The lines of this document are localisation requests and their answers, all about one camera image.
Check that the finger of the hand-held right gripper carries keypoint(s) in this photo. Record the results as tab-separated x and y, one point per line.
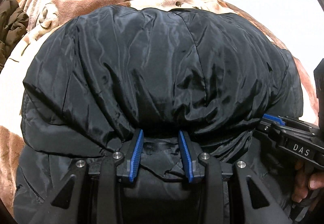
272	131
274	118

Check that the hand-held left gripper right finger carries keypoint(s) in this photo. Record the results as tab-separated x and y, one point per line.
186	155

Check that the person's right hand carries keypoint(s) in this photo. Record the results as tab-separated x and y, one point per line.
301	181

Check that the black puffer jacket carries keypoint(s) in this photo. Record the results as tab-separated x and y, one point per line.
151	61

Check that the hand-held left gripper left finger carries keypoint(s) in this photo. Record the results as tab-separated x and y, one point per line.
136	153

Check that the brown puffer jacket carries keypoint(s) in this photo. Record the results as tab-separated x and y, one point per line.
12	23

